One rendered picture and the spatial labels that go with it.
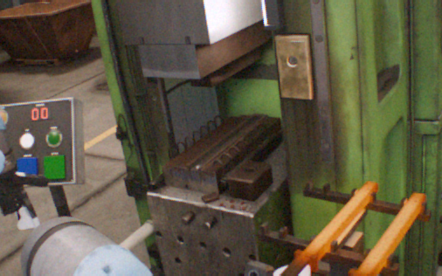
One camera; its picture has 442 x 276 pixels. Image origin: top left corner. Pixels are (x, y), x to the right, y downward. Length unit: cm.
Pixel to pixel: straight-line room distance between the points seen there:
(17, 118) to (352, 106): 108
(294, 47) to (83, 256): 91
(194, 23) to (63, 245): 84
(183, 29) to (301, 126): 42
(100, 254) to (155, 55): 93
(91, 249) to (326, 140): 95
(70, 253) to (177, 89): 119
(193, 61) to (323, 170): 47
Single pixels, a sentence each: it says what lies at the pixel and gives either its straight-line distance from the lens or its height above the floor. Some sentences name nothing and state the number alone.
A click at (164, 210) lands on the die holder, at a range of 162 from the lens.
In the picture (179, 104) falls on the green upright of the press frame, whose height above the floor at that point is 110.
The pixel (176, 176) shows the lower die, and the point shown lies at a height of 95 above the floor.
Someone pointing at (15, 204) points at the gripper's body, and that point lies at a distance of 150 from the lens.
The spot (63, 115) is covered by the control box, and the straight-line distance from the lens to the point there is 174.
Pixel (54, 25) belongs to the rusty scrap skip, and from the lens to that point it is 770.
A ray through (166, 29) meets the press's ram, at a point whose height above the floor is 141.
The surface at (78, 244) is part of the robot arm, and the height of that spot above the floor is 133.
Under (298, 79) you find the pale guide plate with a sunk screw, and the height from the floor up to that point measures 124.
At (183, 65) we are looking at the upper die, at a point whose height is 131.
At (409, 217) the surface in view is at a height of 104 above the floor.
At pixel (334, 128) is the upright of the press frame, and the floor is 110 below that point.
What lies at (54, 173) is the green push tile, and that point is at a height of 99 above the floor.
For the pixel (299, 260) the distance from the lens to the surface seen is 103.
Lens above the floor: 166
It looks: 23 degrees down
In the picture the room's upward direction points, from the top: 9 degrees counter-clockwise
